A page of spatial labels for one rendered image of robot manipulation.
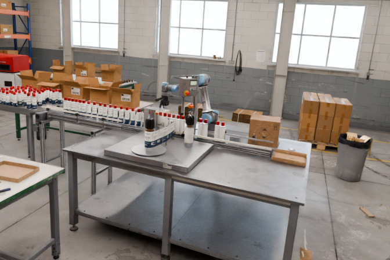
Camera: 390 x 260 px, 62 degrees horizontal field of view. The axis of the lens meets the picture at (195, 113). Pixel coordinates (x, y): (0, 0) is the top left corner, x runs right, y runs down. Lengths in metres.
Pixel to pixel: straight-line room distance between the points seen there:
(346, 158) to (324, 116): 1.42
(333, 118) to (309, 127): 0.44
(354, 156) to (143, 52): 6.44
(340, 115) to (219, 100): 3.61
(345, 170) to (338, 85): 3.70
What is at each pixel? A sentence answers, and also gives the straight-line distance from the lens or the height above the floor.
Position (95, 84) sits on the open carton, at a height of 1.05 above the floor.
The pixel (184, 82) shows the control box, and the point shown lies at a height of 1.44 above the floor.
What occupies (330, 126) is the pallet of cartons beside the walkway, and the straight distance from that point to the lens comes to 6.44.
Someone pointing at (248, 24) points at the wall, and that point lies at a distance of 8.62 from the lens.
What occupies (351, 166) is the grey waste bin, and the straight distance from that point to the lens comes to 5.21.
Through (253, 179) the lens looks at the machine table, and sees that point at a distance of 2.66.
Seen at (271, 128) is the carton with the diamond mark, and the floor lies 1.05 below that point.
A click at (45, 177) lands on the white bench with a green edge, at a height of 0.80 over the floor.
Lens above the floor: 1.90
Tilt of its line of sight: 13 degrees down
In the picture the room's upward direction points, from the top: 4 degrees clockwise
